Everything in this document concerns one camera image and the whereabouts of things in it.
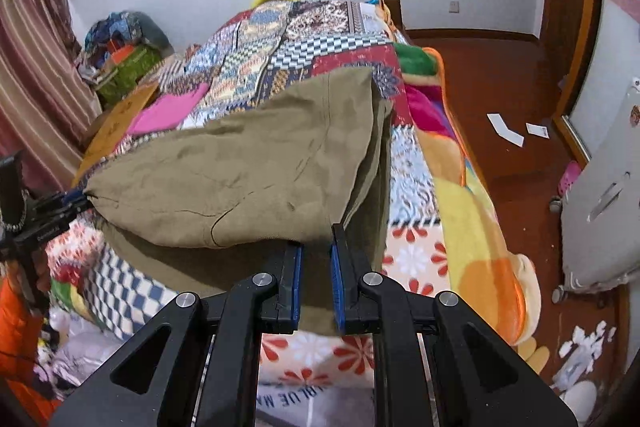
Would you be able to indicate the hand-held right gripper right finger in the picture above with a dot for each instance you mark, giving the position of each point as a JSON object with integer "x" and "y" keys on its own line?
{"x": 338, "y": 279}

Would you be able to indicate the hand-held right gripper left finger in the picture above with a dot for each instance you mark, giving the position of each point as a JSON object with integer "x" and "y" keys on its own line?
{"x": 297, "y": 279}

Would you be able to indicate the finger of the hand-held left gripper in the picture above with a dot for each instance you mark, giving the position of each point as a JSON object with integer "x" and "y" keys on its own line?
{"x": 62, "y": 203}

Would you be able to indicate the olive green pants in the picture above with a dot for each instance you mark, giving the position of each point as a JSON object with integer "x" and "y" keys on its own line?
{"x": 225, "y": 167}

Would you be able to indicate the wooden board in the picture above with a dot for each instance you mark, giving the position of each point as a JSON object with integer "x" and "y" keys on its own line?
{"x": 117, "y": 127}

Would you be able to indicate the striped curtain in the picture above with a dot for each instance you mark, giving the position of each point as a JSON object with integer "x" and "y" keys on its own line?
{"x": 35, "y": 72}

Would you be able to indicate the orange jacket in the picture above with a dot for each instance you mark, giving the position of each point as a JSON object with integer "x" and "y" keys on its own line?
{"x": 20, "y": 347}

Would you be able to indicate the pink cloth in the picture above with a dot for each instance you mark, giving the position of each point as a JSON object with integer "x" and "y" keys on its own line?
{"x": 167, "y": 112}

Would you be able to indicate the bright fleece blanket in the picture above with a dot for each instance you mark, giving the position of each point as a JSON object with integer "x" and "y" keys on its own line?
{"x": 462, "y": 207}

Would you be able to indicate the green patterned bag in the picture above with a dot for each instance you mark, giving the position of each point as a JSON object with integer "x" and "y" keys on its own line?
{"x": 130, "y": 74}

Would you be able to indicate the white cloth heap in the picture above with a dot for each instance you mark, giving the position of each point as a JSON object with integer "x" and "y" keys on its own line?
{"x": 85, "y": 352}

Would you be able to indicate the pile of colourful clothes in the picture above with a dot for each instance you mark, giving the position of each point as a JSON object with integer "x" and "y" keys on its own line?
{"x": 125, "y": 29}

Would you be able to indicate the white paper sheet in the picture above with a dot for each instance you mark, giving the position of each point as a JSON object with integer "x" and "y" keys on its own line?
{"x": 505, "y": 129}
{"x": 537, "y": 131}

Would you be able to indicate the colourful patchwork quilt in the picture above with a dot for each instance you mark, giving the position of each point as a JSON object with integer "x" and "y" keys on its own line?
{"x": 310, "y": 52}

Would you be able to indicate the pink slipper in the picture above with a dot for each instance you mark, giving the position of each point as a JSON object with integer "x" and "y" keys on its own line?
{"x": 570, "y": 179}

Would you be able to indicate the heap of white paper scraps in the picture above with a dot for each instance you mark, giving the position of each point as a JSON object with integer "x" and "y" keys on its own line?
{"x": 582, "y": 352}

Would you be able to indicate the grey white appliance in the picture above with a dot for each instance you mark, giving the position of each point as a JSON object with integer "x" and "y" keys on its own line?
{"x": 600, "y": 227}

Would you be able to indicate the wooden bed headboard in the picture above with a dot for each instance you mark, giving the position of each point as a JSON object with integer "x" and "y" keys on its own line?
{"x": 395, "y": 14}

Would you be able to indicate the wooden framed door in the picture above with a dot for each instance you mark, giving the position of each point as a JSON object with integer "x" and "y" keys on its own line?
{"x": 575, "y": 7}

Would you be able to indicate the white wall socket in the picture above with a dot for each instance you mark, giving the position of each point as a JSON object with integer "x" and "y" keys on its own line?
{"x": 453, "y": 6}

